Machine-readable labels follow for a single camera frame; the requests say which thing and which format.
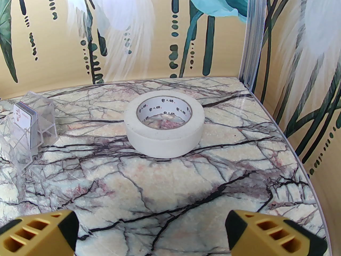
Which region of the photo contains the stack of credit cards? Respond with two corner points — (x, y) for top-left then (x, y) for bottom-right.
(13, 102), (43, 149)

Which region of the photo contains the aluminium frame post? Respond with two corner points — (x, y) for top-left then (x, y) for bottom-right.
(238, 0), (267, 90)

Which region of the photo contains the clear acrylic card box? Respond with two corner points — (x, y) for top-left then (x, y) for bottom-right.
(0, 91), (58, 175)

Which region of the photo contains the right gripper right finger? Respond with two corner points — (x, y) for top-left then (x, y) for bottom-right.
(225, 210), (327, 256)

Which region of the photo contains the white masking tape roll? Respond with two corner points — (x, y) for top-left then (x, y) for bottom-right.
(124, 91), (205, 158)

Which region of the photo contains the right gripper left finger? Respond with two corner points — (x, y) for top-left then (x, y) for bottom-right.
(0, 210), (79, 256)

